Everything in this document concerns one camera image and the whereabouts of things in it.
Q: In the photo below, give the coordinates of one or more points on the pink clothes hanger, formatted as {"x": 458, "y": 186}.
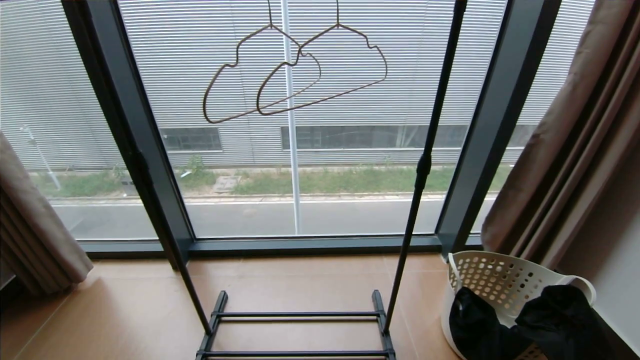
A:
{"x": 337, "y": 20}
{"x": 270, "y": 20}

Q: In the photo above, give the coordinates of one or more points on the black shorts with white stripes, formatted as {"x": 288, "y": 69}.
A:
{"x": 565, "y": 320}

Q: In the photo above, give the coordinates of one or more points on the black clothes rack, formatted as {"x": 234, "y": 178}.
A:
{"x": 422, "y": 170}

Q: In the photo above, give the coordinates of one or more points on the white laundry basket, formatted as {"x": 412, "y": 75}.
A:
{"x": 492, "y": 280}

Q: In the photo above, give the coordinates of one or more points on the window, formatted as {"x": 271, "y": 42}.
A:
{"x": 360, "y": 210}

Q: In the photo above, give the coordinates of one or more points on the black garment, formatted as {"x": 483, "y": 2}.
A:
{"x": 475, "y": 325}

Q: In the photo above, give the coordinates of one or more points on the brown curtain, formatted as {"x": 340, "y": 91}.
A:
{"x": 565, "y": 150}
{"x": 35, "y": 235}

